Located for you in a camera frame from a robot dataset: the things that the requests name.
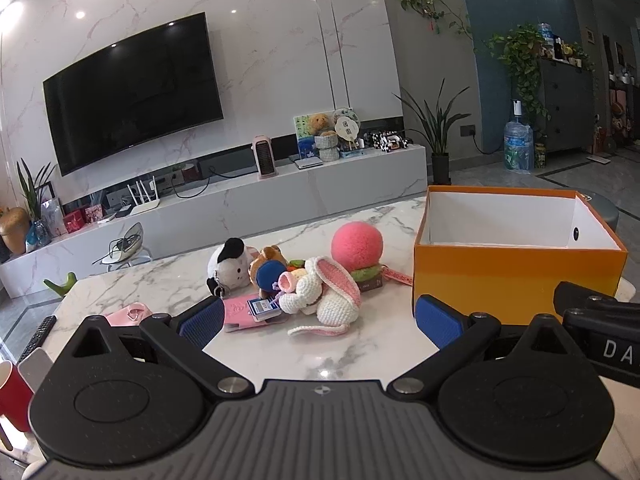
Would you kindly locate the dark grey cabinet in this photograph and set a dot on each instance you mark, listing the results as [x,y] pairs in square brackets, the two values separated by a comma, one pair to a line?
[567,105]

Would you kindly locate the pink space heater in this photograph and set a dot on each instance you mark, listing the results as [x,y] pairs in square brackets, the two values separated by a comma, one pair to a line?
[265,157]

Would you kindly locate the silver laptop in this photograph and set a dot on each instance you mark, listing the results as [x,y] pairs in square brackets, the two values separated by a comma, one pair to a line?
[307,162]

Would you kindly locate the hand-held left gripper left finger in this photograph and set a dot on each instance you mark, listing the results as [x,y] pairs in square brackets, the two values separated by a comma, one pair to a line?
[202,321]

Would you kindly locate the green and blue picture board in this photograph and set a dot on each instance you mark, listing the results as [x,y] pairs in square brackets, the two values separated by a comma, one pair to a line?
[302,132]

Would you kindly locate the orange cardboard box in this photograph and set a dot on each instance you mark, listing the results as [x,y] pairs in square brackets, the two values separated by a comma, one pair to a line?
[500,280]

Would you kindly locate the brown gourd ornament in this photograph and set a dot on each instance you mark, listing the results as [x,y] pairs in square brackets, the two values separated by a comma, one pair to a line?
[14,230]

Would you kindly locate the red gift box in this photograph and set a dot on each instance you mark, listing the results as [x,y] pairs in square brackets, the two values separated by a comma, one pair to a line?
[94,213]
[73,221]

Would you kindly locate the black curved television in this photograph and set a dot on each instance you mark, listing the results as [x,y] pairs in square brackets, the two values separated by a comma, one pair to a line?
[130,95]

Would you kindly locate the pink card holder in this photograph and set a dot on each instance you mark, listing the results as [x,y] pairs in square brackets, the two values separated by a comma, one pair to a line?
[236,310]

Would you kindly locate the leafy plant in blue vase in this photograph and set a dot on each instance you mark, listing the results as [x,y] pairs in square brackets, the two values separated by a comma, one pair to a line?
[34,195]

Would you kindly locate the red cup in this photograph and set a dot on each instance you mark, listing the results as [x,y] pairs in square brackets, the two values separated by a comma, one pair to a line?
[14,395]

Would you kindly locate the black and white cow toys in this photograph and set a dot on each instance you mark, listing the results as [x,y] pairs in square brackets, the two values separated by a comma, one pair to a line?
[387,141]

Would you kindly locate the black remote control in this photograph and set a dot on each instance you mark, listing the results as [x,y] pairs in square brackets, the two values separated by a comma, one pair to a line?
[36,339]

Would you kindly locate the trailing ivy plant on cabinet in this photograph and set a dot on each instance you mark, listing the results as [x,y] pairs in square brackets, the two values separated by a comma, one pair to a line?
[520,55]

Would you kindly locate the white floor scale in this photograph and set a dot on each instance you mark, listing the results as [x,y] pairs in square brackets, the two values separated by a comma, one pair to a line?
[597,159]

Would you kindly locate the pink pouch with red charm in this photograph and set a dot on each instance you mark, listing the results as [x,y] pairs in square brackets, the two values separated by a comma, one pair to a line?
[127,314]

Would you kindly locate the hanging ivy plant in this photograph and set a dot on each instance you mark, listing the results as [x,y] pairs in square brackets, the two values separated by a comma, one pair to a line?
[425,2]

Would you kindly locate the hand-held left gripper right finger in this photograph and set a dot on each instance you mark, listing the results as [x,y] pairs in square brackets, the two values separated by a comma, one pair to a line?
[440,322]

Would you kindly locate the grey round stool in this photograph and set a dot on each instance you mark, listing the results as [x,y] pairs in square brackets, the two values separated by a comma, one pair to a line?
[607,210]

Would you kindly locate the tall potted plant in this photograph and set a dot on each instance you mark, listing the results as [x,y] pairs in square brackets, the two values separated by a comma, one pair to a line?
[440,165]

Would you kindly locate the blue water bottle with pump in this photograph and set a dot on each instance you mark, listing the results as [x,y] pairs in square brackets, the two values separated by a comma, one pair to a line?
[517,147]

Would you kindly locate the white crochet rabbit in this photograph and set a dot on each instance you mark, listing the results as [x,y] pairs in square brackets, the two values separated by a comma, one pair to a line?
[330,305]

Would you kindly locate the white and black plush toy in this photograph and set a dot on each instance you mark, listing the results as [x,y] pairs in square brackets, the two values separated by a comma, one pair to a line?
[232,267]

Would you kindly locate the brown teddy bear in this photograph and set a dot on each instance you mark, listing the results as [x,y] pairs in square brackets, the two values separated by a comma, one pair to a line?
[321,124]

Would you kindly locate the white router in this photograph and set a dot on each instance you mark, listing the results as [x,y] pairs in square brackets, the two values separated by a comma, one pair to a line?
[142,204]

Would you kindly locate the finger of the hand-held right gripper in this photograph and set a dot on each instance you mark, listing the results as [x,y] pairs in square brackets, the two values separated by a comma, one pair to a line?
[575,296]

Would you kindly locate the green plastic toy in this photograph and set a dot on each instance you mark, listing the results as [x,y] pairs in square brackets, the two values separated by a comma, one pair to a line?
[62,285]

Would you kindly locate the round paper fan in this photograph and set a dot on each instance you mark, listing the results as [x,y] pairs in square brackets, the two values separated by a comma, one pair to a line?
[346,125]

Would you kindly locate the orange crochet fruit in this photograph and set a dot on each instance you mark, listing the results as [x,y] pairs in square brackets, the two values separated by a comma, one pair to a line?
[296,263]

